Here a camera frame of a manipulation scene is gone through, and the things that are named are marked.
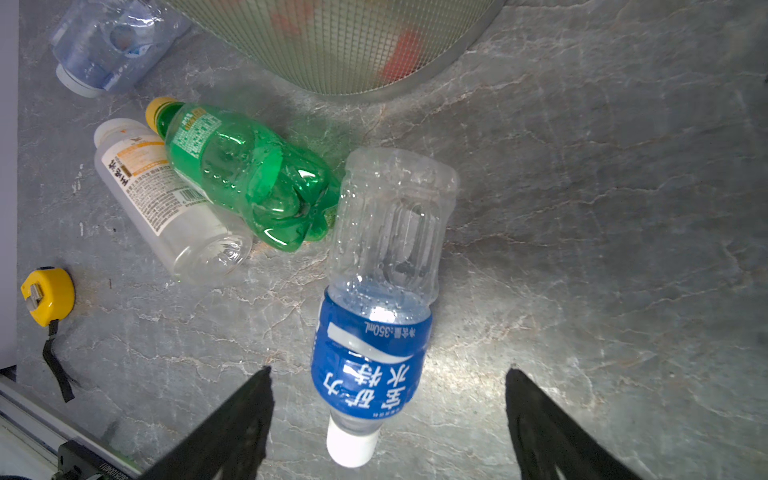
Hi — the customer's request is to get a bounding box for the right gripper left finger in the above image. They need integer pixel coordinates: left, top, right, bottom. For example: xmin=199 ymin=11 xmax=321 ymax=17
xmin=141 ymin=366 xmax=275 ymax=479

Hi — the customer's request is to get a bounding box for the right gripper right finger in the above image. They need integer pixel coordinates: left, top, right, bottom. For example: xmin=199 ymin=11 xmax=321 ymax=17
xmin=505 ymin=368 xmax=638 ymax=479

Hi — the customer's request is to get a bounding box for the clear bottle blue label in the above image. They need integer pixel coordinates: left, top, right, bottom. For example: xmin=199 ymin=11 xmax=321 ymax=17
xmin=311 ymin=148 xmax=459 ymax=468

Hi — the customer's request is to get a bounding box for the clear bottle orange label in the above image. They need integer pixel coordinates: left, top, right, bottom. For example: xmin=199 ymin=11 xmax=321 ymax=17
xmin=93 ymin=118 xmax=253 ymax=287

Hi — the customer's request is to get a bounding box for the green bottle yellow cap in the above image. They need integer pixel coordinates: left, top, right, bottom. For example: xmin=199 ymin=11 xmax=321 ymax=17
xmin=145 ymin=97 xmax=341 ymax=252

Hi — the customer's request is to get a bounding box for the green-lined mesh waste bin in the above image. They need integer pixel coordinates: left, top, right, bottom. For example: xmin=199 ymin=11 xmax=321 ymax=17
xmin=170 ymin=0 xmax=504 ymax=101

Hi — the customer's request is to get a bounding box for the yellow tape measure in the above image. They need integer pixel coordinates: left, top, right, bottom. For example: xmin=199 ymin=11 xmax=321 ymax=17
xmin=20 ymin=266 xmax=76 ymax=403

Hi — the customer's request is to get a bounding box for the clear bottle dark blue neck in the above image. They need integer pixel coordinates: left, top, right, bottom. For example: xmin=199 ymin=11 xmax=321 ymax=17
xmin=50 ymin=1 xmax=191 ymax=98

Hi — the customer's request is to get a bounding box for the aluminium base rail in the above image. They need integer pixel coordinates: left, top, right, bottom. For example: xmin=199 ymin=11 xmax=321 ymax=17
xmin=1 ymin=375 xmax=140 ymax=479

